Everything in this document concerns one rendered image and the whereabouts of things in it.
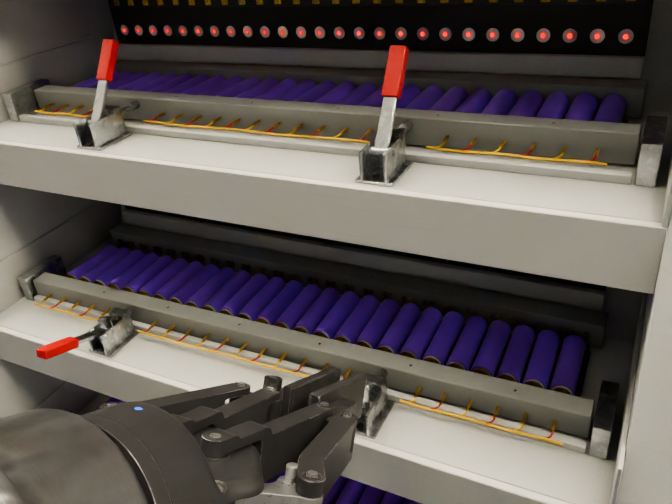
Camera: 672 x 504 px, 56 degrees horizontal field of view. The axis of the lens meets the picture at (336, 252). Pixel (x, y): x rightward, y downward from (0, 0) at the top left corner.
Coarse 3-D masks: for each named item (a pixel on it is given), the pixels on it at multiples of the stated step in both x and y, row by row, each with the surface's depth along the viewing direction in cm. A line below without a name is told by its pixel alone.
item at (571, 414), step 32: (64, 288) 66; (96, 288) 65; (96, 320) 63; (160, 320) 61; (192, 320) 59; (224, 320) 58; (256, 352) 57; (288, 352) 55; (320, 352) 53; (352, 352) 53; (384, 352) 52; (416, 384) 50; (448, 384) 49; (480, 384) 48; (512, 384) 48; (512, 416) 48; (544, 416) 46; (576, 416) 45
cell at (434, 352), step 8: (448, 312) 57; (456, 312) 57; (448, 320) 56; (456, 320) 56; (440, 328) 55; (448, 328) 55; (456, 328) 55; (440, 336) 54; (448, 336) 54; (456, 336) 55; (432, 344) 53; (440, 344) 53; (448, 344) 53; (432, 352) 52; (440, 352) 52; (448, 352) 53; (440, 360) 52
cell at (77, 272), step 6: (108, 246) 73; (114, 246) 73; (102, 252) 72; (108, 252) 73; (90, 258) 71; (96, 258) 71; (102, 258) 72; (84, 264) 70; (90, 264) 71; (96, 264) 71; (72, 270) 69; (78, 270) 69; (84, 270) 70; (78, 276) 69
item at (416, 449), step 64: (64, 256) 73; (320, 256) 66; (384, 256) 62; (0, 320) 66; (64, 320) 65; (640, 320) 49; (128, 384) 58; (192, 384) 55; (256, 384) 54; (384, 448) 47; (448, 448) 46; (512, 448) 46
